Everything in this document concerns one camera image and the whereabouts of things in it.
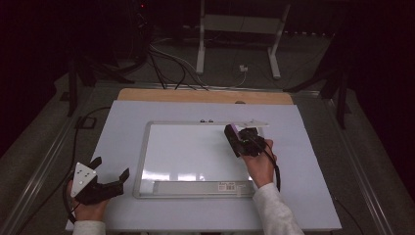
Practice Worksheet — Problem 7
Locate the metal floor rail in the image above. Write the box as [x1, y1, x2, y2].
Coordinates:
[0, 85, 99, 235]
[321, 92, 397, 235]

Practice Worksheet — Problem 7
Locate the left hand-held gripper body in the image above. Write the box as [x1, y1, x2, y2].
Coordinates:
[69, 162, 125, 207]

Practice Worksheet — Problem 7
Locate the barcode label sticker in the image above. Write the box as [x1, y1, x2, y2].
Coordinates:
[217, 182, 238, 193]

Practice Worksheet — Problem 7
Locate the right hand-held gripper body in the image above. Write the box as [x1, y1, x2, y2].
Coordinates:
[237, 119, 270, 158]

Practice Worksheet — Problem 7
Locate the white cable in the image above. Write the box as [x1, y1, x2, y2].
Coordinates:
[150, 43, 248, 90]

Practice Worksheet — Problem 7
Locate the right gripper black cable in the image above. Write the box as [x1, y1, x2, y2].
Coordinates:
[257, 140, 283, 193]

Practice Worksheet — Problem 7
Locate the dark equipment rack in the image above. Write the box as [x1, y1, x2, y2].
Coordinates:
[128, 0, 155, 64]

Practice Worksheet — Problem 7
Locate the black square floor plate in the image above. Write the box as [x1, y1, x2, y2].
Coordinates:
[74, 116, 98, 129]

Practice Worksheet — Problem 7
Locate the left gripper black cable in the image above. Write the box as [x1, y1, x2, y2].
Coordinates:
[61, 106, 113, 225]

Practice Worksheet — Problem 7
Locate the black cable bundle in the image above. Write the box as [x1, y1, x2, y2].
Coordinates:
[147, 42, 209, 92]

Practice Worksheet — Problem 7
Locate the white metal stand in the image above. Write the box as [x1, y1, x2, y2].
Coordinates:
[195, 0, 292, 80]

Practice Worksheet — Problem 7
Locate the person's right hand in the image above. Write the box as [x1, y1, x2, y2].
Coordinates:
[241, 139, 278, 190]

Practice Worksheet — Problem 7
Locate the person's left hand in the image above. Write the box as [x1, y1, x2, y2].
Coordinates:
[66, 179, 111, 223]

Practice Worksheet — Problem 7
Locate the black tripod stand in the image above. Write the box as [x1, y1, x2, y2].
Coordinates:
[283, 32, 352, 130]
[59, 48, 136, 118]

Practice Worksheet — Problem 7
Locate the white table mat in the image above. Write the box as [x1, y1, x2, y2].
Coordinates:
[65, 99, 344, 233]

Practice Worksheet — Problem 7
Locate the white whiteboard with metal frame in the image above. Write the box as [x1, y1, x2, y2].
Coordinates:
[132, 120, 268, 200]

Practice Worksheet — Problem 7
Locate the wooden table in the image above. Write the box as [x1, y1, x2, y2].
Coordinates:
[116, 87, 295, 106]

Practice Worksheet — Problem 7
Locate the black and purple whiteboard eraser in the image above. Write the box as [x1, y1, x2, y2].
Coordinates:
[223, 123, 245, 159]

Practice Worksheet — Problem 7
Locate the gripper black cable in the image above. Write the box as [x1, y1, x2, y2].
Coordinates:
[257, 140, 283, 193]
[61, 106, 113, 225]

